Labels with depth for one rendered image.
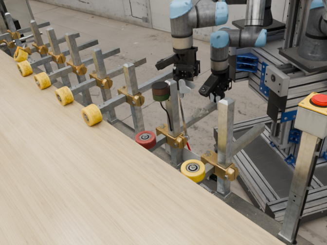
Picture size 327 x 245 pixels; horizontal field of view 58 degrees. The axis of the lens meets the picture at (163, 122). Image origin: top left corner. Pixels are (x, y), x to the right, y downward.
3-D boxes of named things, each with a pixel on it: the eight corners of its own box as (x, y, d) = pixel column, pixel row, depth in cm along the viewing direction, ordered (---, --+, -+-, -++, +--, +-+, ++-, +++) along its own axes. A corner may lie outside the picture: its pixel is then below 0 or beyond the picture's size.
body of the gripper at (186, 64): (192, 83, 108) (191, 52, 101) (171, 80, 111) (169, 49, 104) (200, 74, 113) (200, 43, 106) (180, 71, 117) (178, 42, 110)
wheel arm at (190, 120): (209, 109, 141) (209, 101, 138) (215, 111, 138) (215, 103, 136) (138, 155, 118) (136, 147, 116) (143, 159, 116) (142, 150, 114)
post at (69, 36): (91, 108, 181) (70, 30, 154) (94, 110, 179) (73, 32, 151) (86, 111, 179) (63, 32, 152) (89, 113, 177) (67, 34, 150)
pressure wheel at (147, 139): (149, 148, 125) (146, 126, 118) (162, 157, 120) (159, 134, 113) (135, 158, 121) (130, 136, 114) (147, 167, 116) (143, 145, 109)
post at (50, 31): (73, 97, 198) (50, 26, 171) (75, 99, 196) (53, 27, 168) (68, 99, 196) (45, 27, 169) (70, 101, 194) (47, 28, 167)
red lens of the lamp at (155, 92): (161, 85, 108) (160, 79, 107) (172, 90, 104) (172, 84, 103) (148, 91, 105) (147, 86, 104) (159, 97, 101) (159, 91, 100)
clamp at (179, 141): (165, 131, 130) (164, 122, 127) (187, 145, 121) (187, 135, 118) (155, 138, 127) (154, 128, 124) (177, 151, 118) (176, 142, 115)
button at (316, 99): (315, 97, 69) (317, 91, 68) (333, 103, 67) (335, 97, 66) (307, 105, 67) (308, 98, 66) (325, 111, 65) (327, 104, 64)
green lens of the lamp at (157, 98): (161, 91, 109) (161, 85, 108) (172, 96, 106) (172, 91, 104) (149, 97, 106) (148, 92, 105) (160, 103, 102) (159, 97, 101)
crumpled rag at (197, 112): (199, 105, 137) (199, 101, 135) (210, 111, 132) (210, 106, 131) (185, 114, 132) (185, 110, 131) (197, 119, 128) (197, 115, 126)
